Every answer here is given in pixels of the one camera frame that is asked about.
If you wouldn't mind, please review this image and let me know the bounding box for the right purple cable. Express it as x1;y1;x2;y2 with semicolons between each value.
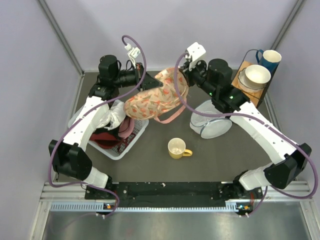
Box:
173;51;318;218

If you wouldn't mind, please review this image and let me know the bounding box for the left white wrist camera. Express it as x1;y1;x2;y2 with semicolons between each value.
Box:
124;43;141;68

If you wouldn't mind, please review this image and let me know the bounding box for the pink bra in basket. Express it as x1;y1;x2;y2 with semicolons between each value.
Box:
118;117;135;139

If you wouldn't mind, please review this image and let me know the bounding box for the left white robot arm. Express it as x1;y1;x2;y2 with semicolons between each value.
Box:
48;55;163;199

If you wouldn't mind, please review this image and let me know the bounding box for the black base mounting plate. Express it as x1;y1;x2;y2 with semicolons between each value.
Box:
84;181;263;208

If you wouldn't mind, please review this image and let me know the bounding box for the dark red bra in basket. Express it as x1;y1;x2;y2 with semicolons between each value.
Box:
89;132;120;149

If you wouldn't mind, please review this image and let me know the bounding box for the purple cable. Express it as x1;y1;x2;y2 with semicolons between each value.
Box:
47;35;147;218
173;51;318;218

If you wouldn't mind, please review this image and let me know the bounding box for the peach floral laundry bag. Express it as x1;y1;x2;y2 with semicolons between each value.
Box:
124;67;186;124

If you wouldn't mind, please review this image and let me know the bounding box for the blue white mug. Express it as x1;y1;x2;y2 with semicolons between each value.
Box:
255;49;282;75

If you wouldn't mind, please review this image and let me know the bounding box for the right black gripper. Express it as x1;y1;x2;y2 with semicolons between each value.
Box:
180;57;218;98

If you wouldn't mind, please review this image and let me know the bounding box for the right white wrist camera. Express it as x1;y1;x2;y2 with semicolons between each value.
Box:
185;42;206;71

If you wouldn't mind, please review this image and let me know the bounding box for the white garment in basket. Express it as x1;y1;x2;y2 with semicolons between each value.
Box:
96;102;127;131

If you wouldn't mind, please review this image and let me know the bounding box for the white bowl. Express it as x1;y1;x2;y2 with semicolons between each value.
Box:
238;64;271;93

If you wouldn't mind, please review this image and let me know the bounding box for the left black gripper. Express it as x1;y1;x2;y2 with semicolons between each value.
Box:
112;62;162;91

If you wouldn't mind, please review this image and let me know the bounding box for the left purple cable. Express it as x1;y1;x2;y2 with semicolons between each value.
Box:
47;35;147;218

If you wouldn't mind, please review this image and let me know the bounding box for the wooden black frame shelf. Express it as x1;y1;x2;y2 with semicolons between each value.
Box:
232;49;273;107

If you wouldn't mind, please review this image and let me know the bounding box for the white plastic basket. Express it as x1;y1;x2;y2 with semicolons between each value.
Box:
63;96;149;160

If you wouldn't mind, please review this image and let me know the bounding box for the white mesh laundry bag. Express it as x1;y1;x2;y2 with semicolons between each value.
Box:
189;100;233;139

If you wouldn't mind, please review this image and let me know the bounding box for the yellow mug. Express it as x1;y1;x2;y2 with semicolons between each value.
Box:
167;138;193;160

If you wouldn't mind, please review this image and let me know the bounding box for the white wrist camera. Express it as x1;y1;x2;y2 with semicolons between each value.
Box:
124;43;141;68
185;42;206;71

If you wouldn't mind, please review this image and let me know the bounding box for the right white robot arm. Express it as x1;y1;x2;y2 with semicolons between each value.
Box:
173;58;313;198

